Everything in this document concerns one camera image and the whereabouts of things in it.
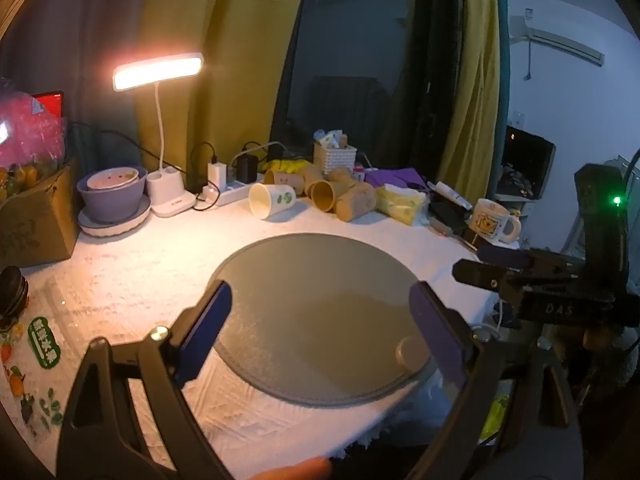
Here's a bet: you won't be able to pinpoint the white charger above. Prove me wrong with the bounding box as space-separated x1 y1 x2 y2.
207 161 229 191

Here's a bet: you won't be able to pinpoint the yellow cloth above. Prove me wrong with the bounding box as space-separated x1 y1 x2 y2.
260 158 307 174

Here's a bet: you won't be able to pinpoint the white cable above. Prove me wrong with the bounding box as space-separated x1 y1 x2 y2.
471 300 505 342

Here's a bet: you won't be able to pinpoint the white air conditioner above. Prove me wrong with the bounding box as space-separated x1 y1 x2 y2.
507 12 606 67

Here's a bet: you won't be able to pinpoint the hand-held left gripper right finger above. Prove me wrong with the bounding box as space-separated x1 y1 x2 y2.
405 281 583 480

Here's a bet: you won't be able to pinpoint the fruit printed plastic sheet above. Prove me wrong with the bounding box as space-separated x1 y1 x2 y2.
0 310 67 442

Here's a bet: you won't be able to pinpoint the person's left hand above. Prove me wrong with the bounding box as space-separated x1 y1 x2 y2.
248 456 332 480

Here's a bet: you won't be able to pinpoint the white power strip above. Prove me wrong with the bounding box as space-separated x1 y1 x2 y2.
202 179 266 207

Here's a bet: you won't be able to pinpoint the cardboard box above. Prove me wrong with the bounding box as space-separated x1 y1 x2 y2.
0 160 79 269

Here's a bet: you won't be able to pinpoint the red panel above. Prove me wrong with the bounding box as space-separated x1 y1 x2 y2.
32 90 65 117

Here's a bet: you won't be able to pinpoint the white textured tablecloth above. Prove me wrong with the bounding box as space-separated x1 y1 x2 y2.
0 195 501 480

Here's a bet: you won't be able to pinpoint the small pale bowl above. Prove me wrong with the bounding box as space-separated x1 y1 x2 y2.
87 167 140 192

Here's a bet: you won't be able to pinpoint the purple cloth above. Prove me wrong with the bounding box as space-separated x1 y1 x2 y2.
364 167 427 192

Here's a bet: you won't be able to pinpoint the black cable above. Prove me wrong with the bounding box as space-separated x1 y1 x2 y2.
67 121 221 211

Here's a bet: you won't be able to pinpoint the pink plastic bag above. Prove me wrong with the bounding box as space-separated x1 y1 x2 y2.
0 77 68 171

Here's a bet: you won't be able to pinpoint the white woven basket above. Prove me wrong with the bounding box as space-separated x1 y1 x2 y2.
313 142 358 171

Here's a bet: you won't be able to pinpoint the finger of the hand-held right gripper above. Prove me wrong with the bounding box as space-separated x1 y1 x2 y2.
477 244 532 268
452 258 527 302

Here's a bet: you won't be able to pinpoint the white mug bear print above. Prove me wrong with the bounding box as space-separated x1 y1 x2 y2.
467 198 522 249

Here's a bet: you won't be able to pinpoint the yellow curtain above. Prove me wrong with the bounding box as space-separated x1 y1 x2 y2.
134 0 312 177
439 0 504 187

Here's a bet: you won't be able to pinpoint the round grey mat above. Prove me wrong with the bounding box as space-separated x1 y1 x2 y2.
209 232 441 407

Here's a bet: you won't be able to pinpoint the white paper cup green print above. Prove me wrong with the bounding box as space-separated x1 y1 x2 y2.
248 183 297 220

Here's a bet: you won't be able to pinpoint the small round grey disc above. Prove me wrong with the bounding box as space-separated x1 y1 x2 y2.
394 335 431 374

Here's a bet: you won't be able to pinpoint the black charger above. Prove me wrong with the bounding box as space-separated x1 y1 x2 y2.
236 154 260 184

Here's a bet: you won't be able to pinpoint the black round discs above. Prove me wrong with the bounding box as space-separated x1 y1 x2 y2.
0 265 30 319

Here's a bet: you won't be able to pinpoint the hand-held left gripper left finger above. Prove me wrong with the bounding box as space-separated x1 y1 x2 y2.
57 279 236 480

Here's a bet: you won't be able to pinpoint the white tube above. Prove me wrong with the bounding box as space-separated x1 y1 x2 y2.
433 181 474 210

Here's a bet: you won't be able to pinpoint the purple bowl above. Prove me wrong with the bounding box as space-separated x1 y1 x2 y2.
76 166 149 224

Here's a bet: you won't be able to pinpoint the yellow green tissue packet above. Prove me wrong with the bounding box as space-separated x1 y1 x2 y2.
375 183 430 226

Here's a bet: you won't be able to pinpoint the white plate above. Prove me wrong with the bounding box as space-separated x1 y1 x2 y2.
77 194 152 237

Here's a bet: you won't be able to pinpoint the white desk lamp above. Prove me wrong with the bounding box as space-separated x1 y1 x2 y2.
112 52 205 219

